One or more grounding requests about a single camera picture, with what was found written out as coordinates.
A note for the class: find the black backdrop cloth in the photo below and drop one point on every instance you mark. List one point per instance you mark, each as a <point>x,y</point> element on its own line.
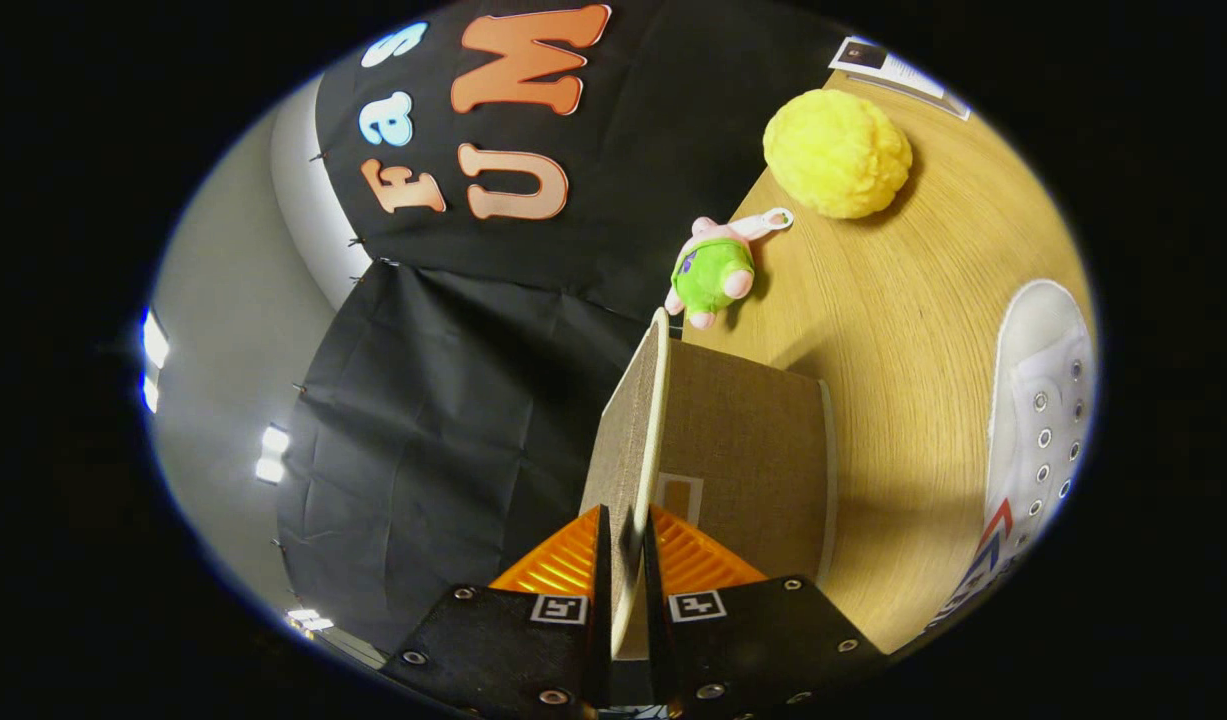
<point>443,420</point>

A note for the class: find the white book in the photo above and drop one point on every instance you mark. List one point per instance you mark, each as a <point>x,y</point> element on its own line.
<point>888,68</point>

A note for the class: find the green and pink plush toy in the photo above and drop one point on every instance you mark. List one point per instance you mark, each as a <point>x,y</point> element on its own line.
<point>711,275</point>

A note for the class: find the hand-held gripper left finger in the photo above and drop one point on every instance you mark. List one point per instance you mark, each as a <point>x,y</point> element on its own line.
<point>603,600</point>

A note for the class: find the small ceiling light panel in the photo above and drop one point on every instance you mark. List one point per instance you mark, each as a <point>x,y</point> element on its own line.
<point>272,455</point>

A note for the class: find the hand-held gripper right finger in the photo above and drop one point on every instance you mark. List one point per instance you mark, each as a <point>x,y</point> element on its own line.
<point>656,620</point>

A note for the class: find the white shoe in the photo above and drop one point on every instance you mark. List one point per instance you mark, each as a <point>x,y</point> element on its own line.
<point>1038,420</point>

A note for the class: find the beige fabric storage box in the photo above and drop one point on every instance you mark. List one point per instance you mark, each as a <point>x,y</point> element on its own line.
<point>743,440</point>

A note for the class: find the yellow plush ball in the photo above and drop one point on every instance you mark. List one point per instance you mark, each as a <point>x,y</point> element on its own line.
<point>836,152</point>

